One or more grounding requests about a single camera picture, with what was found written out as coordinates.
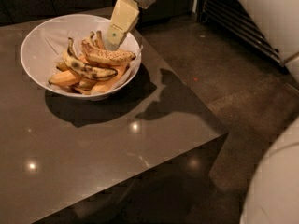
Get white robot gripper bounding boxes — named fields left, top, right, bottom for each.
left=104, top=0, right=157, bottom=50

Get spotted banana top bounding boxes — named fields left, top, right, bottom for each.
left=80, top=39, right=136, bottom=65

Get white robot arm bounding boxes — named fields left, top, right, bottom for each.
left=111, top=16, right=299, bottom=224

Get banana behind top banana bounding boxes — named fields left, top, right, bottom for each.
left=90, top=30, right=106, bottom=49

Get white paper bowl liner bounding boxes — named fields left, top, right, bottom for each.
left=45, top=19, right=141, bottom=98

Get dark bruised banana front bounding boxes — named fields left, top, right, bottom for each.
left=63, top=37, right=118, bottom=80

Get orange banana right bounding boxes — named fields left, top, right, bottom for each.
left=91, top=64, right=127, bottom=94

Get orange banana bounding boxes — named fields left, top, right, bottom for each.
left=91, top=64, right=127, bottom=94
left=48, top=70, right=81, bottom=87

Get white ceramic bowl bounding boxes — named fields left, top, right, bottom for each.
left=21, top=14, right=142, bottom=101

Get orange banana left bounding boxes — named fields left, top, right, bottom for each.
left=48, top=70, right=81, bottom=87

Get metal vent grille appliance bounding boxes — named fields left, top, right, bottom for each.
left=198, top=0, right=283, bottom=66

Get dark cabinet fronts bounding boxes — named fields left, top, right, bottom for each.
left=0, top=0, right=193, bottom=26

